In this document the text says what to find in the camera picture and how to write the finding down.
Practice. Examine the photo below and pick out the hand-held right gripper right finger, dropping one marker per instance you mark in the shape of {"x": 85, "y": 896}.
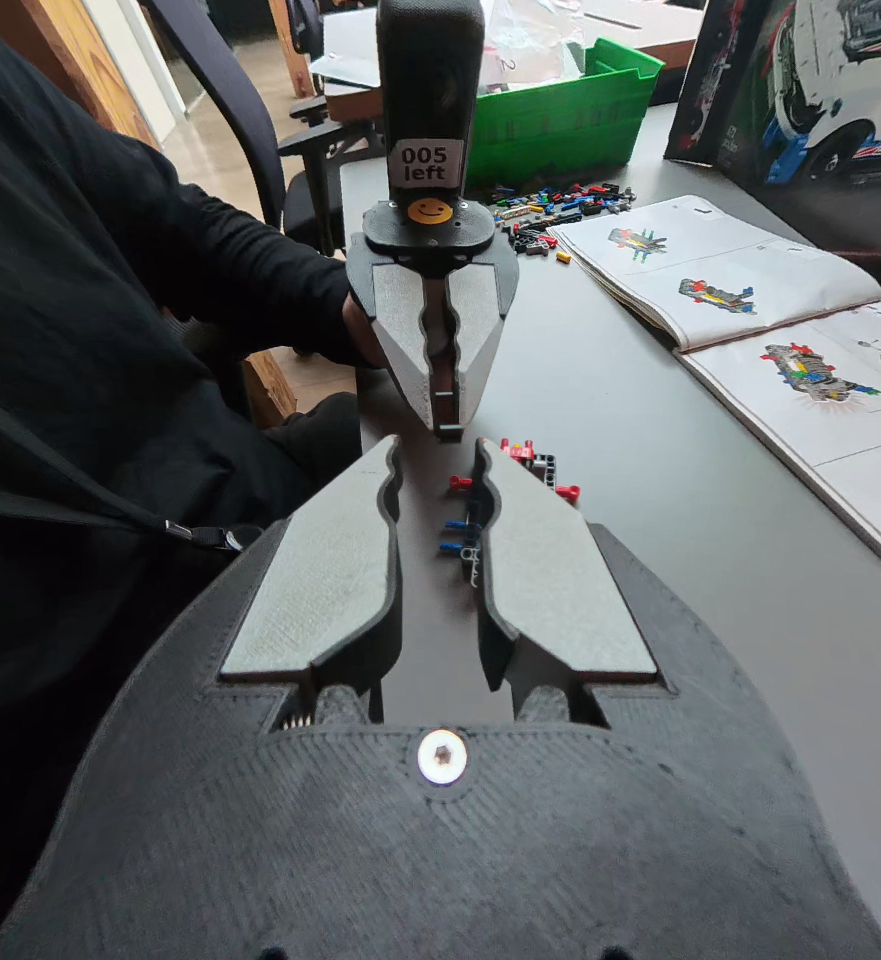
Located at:
{"x": 560, "y": 600}

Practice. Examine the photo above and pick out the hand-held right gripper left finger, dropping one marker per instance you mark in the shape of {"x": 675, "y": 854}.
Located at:
{"x": 320, "y": 592}

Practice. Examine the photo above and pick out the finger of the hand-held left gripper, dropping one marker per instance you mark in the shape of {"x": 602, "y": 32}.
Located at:
{"x": 479, "y": 322}
{"x": 399, "y": 322}

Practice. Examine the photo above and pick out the lego engine frame assembly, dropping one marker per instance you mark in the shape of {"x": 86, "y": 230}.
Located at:
{"x": 538, "y": 461}

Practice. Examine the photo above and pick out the person's left forearm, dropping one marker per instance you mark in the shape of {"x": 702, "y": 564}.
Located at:
{"x": 260, "y": 270}

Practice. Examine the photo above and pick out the pile of loose lego pieces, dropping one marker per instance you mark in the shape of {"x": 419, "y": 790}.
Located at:
{"x": 560, "y": 202}

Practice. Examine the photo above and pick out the black lego set box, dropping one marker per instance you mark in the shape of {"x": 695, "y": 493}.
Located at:
{"x": 808, "y": 97}

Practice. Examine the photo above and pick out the person's left hand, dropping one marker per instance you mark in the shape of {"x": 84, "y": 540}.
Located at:
{"x": 362, "y": 337}

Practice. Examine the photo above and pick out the crumpled clear plastic bags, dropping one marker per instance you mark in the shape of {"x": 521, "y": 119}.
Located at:
{"x": 530, "y": 45}

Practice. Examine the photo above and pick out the green plastic bin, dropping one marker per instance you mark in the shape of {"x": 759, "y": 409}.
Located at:
{"x": 560, "y": 127}

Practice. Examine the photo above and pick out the black office chair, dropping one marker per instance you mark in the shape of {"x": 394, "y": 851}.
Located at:
{"x": 245, "y": 112}

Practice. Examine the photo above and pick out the white instruction booklet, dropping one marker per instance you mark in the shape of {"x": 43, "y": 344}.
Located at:
{"x": 748, "y": 315}

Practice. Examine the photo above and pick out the person's torso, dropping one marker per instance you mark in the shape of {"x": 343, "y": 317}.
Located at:
{"x": 73, "y": 337}

